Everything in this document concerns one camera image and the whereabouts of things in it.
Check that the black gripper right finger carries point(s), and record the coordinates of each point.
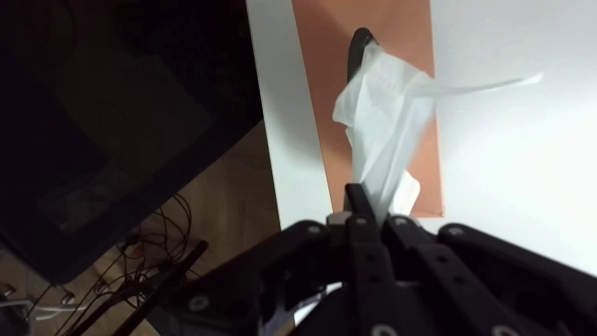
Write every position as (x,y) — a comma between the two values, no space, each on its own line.
(485,281)

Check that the white tissue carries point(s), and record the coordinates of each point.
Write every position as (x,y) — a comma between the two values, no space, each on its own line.
(384,118)

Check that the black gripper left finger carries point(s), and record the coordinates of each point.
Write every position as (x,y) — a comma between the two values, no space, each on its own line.
(366,273)

